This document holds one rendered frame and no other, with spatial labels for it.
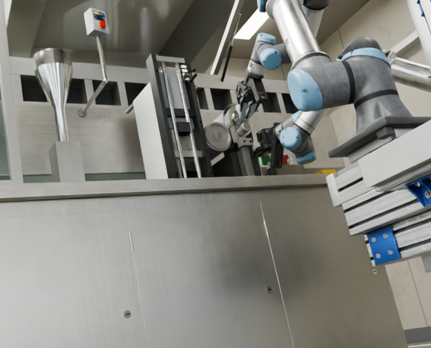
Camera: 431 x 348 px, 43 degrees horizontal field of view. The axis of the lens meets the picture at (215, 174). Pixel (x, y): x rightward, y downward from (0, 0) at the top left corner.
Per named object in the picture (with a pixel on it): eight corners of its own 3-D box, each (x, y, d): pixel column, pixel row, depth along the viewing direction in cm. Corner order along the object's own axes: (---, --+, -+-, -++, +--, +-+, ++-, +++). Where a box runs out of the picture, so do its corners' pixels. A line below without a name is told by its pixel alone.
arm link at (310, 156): (291, 161, 200) (284, 133, 203) (300, 167, 210) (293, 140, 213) (311, 155, 198) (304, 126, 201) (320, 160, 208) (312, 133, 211)
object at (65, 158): (59, 213, 183) (39, 61, 198) (48, 224, 194) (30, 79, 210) (99, 210, 190) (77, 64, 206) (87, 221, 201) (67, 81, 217)
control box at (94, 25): (97, 27, 210) (92, 4, 213) (86, 35, 214) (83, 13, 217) (111, 32, 215) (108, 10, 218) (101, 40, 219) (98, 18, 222)
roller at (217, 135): (208, 148, 218) (203, 121, 222) (179, 170, 239) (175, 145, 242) (234, 148, 225) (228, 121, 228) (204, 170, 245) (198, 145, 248)
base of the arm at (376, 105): (428, 121, 140) (416, 86, 143) (385, 122, 133) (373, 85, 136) (387, 144, 153) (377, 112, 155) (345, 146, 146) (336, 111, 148)
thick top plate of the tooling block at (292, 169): (278, 178, 227) (274, 164, 228) (227, 206, 259) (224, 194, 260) (307, 177, 235) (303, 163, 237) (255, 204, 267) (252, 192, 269)
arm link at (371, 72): (405, 85, 140) (389, 39, 144) (353, 95, 139) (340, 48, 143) (390, 104, 152) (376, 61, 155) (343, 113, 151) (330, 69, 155)
